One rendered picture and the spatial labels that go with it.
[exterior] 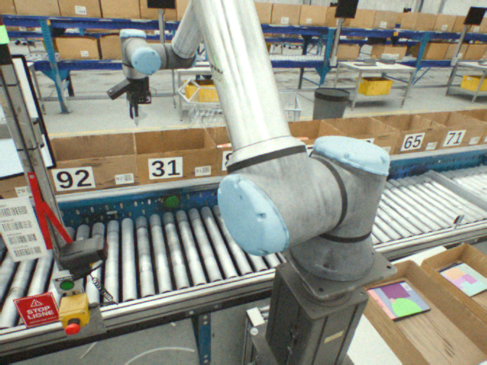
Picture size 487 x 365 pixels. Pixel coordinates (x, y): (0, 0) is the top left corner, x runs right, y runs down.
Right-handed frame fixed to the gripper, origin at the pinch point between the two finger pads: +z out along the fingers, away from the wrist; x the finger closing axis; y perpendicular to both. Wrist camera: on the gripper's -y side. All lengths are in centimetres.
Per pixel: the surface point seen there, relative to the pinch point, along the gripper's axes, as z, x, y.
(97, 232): 44, -17, -25
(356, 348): 24, -116, 28
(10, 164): -15, -37, -45
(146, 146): 29.7, 19.8, 12.9
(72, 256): 2, -60, -38
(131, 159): 18.2, -3.5, -3.1
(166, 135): 23.7, 17.8, 23.6
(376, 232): 31, -86, 88
